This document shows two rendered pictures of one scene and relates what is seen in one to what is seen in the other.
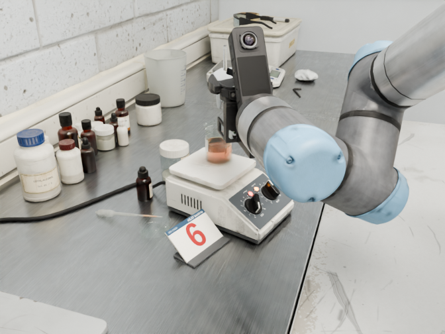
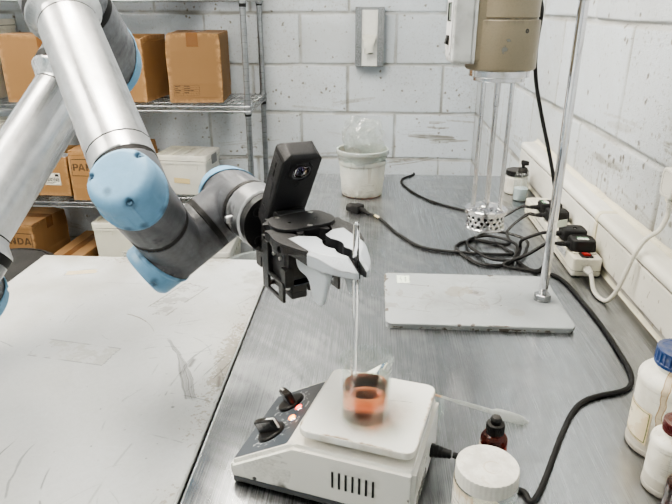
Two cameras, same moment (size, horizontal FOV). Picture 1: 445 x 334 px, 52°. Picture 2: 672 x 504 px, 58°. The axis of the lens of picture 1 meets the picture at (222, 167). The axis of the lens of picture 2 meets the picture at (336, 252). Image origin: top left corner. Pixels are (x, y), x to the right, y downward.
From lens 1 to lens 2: 1.25 m
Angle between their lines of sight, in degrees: 129
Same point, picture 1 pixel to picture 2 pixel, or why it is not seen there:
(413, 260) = (78, 429)
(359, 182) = not seen: hidden behind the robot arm
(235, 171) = (327, 396)
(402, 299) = (123, 383)
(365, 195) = not seen: hidden behind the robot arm
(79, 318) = (410, 320)
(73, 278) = (455, 351)
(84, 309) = (418, 334)
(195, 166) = (395, 397)
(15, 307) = (468, 319)
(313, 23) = not seen: outside the picture
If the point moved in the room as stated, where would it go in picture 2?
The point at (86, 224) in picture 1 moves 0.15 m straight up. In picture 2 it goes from (518, 406) to (533, 301)
